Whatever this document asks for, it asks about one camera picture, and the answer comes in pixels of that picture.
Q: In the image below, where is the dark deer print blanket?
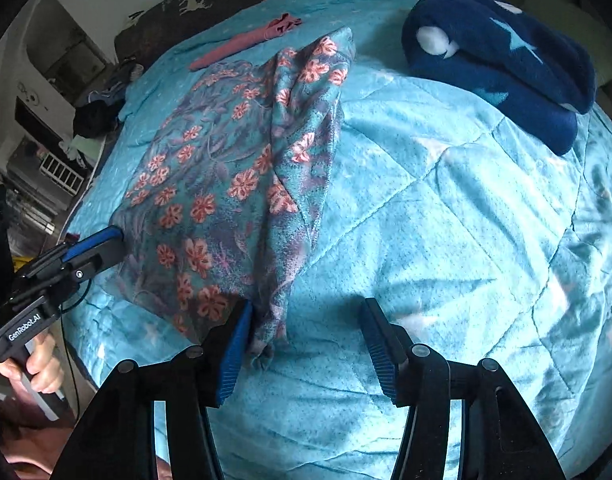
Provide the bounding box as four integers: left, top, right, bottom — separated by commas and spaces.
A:
113, 0, 487, 66

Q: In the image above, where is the person's left forearm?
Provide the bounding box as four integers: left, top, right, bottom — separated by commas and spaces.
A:
0, 392, 82, 480

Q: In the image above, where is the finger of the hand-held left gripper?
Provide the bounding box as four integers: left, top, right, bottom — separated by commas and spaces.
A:
61, 225, 124, 264
77, 240, 125, 284

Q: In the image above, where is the teal quilted blanket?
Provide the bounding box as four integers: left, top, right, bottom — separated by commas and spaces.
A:
66, 0, 612, 480

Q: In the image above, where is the pile of dark clothes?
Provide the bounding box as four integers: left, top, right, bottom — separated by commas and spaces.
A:
73, 62, 147, 140

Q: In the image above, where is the dark blue star fleece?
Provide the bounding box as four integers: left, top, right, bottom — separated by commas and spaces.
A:
401, 0, 597, 157

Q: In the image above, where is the large green pillow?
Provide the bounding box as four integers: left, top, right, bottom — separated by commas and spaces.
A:
521, 0, 612, 86

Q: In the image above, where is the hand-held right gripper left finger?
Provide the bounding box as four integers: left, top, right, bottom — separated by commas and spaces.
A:
61, 299, 254, 480

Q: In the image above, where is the black cable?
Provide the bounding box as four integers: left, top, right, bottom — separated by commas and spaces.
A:
60, 280, 94, 411

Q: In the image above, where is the folded pink cloth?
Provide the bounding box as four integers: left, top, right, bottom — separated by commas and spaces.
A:
188, 12, 303, 72

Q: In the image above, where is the teal floral garment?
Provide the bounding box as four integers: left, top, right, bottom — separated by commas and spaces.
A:
108, 25, 357, 368

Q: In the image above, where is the white wire rack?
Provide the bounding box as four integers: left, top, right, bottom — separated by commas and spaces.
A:
38, 152, 87, 197

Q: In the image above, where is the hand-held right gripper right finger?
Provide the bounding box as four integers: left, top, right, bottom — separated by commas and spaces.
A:
361, 297, 567, 480

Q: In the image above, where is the person's left hand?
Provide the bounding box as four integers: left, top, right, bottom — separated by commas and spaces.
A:
0, 332, 67, 396

